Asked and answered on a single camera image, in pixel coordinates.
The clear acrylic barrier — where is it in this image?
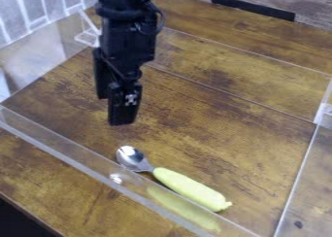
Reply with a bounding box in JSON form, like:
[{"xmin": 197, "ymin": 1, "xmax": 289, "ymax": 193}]
[
  {"xmin": 273, "ymin": 79, "xmax": 332, "ymax": 237},
  {"xmin": 0, "ymin": 106, "xmax": 260, "ymax": 237}
]

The black wall strip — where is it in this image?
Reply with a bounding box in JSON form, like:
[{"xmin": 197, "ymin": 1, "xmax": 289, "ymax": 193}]
[{"xmin": 212, "ymin": 0, "xmax": 296, "ymax": 21}]

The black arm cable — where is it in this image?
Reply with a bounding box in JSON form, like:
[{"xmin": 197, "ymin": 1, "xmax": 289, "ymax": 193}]
[{"xmin": 133, "ymin": 1, "xmax": 166, "ymax": 36}]

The clear acrylic right barrier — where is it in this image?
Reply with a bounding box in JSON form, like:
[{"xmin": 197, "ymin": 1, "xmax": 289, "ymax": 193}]
[{"xmin": 273, "ymin": 79, "xmax": 332, "ymax": 237}]

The green handled metal spoon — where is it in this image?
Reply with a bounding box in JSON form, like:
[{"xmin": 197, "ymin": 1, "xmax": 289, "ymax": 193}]
[{"xmin": 116, "ymin": 146, "xmax": 232, "ymax": 212}]

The clear acrylic corner bracket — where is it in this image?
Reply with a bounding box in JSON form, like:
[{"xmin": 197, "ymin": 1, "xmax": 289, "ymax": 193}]
[{"xmin": 73, "ymin": 11, "xmax": 101, "ymax": 48}]

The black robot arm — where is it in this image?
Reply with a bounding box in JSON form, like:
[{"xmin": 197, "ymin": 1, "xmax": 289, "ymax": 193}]
[{"xmin": 92, "ymin": 0, "xmax": 160, "ymax": 125}]

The clear acrylic front barrier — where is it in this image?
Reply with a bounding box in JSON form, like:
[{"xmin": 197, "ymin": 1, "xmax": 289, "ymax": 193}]
[{"xmin": 0, "ymin": 106, "xmax": 260, "ymax": 237}]

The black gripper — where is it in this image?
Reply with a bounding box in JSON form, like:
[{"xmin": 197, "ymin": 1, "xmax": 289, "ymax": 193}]
[{"xmin": 92, "ymin": 12, "xmax": 157, "ymax": 125}]

